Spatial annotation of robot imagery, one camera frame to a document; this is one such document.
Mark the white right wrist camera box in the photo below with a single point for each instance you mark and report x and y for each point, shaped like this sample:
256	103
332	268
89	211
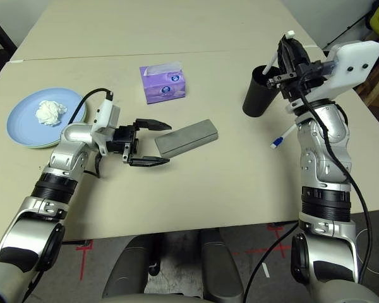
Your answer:
353	69

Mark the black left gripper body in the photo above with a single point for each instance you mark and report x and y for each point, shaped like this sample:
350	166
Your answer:
123	139

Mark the blue plastic plate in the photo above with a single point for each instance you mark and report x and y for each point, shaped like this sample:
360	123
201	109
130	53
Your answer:
22	126

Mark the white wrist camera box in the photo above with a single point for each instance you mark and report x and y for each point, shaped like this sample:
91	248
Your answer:
105	116
353	69

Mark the black plastic cup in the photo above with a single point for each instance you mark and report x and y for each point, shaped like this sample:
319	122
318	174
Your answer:
256	98

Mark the purple tissue pack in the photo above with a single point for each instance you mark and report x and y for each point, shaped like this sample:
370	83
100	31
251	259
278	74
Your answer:
164	90

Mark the dark grey robot leg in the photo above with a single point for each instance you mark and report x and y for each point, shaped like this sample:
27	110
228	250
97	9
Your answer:
222	268
131	268

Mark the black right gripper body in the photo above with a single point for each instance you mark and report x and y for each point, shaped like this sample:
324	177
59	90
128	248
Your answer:
303	79

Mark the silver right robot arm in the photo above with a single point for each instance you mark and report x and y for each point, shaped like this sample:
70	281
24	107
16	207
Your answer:
325	151

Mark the grey glasses case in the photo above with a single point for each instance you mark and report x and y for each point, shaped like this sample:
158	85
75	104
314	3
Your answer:
186	139

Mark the dark grey robot left leg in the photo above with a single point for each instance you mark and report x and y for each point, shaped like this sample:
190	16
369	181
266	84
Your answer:
131	268

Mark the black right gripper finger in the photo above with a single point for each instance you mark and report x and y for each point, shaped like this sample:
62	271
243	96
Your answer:
301	57
285	57

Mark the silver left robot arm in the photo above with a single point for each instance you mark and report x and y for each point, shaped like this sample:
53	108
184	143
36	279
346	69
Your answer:
72	135

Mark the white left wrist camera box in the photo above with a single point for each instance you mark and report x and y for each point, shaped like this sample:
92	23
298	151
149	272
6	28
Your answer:
105	116

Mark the white marker with blue cap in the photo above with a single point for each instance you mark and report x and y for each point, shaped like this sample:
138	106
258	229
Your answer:
282	137

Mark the light grey robot torso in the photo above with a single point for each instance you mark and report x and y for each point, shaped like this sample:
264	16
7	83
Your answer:
151	300

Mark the green plastic plate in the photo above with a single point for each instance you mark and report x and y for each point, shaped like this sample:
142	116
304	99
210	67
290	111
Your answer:
47	146

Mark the red floor tape cross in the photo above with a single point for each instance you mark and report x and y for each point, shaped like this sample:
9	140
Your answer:
82	262
281	247

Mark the dark grey robot right leg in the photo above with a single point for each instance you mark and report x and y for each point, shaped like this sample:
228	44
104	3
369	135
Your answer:
222	268

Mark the white floor tape piece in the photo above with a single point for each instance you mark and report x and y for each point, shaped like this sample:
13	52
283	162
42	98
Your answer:
265	270

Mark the black table foot bar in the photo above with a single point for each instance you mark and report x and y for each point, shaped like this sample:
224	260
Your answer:
77	242
276	224

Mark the white tissue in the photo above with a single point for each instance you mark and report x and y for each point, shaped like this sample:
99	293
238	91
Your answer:
49	113

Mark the side table with black frame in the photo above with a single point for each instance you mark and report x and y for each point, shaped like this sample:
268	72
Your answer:
1	30

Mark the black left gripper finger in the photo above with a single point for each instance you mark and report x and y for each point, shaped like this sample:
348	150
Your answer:
150	161
153	124

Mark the white tape strip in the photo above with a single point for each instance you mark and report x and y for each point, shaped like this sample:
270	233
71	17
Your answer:
14	62
312	46

